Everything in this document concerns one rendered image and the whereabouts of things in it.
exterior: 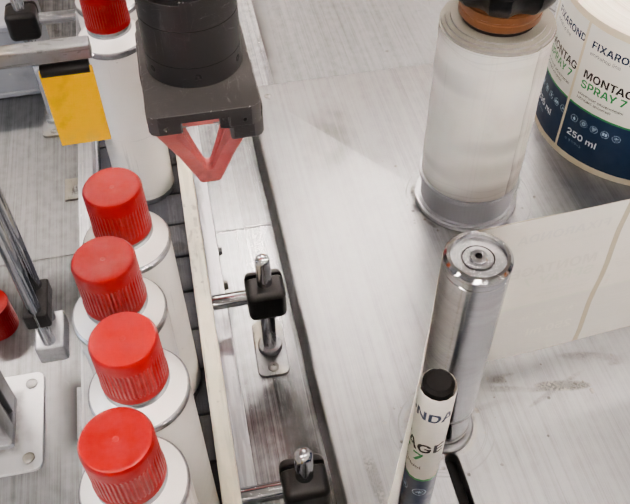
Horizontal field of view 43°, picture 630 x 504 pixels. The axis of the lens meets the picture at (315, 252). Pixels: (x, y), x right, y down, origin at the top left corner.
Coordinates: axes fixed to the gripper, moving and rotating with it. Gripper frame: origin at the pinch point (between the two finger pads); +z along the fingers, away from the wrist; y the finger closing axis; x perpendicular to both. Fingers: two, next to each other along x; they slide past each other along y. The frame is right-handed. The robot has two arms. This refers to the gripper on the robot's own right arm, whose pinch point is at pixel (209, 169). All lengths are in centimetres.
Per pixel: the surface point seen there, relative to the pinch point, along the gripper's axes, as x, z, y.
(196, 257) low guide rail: 1.9, 10.1, 1.1
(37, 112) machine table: 16.9, 18.9, 33.2
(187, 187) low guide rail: 1.8, 10.1, 9.1
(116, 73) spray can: 5.7, -0.7, 11.3
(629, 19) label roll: -35.3, -1.2, 9.3
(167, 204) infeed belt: 3.8, 13.7, 11.0
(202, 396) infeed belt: 3.0, 13.6, -9.3
